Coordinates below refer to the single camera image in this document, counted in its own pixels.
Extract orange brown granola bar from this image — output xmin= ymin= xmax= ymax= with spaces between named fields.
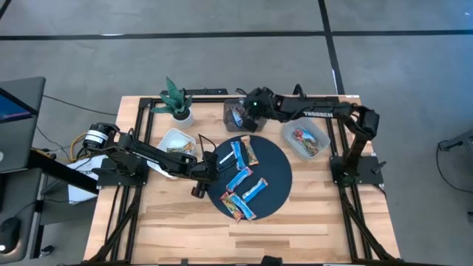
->
xmin=166 ymin=141 xmax=196 ymax=154
xmin=240 ymin=134 xmax=259 ymax=166

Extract black power strip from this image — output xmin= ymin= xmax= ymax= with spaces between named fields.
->
xmin=176 ymin=87 xmax=229 ymax=96

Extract black aluminium table frame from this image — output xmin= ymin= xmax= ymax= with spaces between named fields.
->
xmin=86 ymin=94 xmax=404 ymax=266

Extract black cable loop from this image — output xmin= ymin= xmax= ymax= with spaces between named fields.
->
xmin=293 ymin=83 xmax=308 ymax=101

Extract white paper sheets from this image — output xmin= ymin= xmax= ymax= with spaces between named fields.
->
xmin=67 ymin=154 xmax=109 ymax=205

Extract round dark blue woven mat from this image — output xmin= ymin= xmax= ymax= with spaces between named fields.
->
xmin=206 ymin=134 xmax=293 ymax=222

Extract potted snake plant white pot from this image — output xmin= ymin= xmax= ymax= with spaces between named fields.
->
xmin=150 ymin=75 xmax=195 ymax=129

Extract grey laptop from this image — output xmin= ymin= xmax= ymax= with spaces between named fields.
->
xmin=0 ymin=76 xmax=47 ymax=174

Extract yellow cable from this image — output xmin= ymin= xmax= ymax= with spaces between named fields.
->
xmin=69 ymin=132 xmax=89 ymax=163

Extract black computer mouse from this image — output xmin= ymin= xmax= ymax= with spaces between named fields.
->
xmin=0 ymin=216 xmax=22 ymax=256

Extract dark side desk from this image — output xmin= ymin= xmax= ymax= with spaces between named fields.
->
xmin=0 ymin=147 xmax=99 ymax=265

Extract grey stand leg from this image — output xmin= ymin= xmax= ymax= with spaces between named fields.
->
xmin=437 ymin=128 xmax=473 ymax=153

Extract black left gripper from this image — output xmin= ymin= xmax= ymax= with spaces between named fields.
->
xmin=191 ymin=149 xmax=234 ymax=199

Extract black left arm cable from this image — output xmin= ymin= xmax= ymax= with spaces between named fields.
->
xmin=197 ymin=132 xmax=220 ymax=158

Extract smoky transparent plastic bin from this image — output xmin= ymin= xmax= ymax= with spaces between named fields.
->
xmin=222 ymin=97 xmax=268 ymax=133

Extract light grey plastic bin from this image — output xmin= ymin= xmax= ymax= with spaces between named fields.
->
xmin=280 ymin=116 xmax=332 ymax=161

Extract red-ended chocolate chip granola bar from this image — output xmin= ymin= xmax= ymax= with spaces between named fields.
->
xmin=220 ymin=191 xmax=245 ymax=222
xmin=293 ymin=128 xmax=315 ymax=147
xmin=301 ymin=136 xmax=319 ymax=157

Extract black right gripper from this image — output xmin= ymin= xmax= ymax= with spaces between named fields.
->
xmin=242 ymin=86 xmax=276 ymax=133

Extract white plastic bin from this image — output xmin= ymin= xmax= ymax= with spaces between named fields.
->
xmin=146 ymin=127 xmax=197 ymax=181

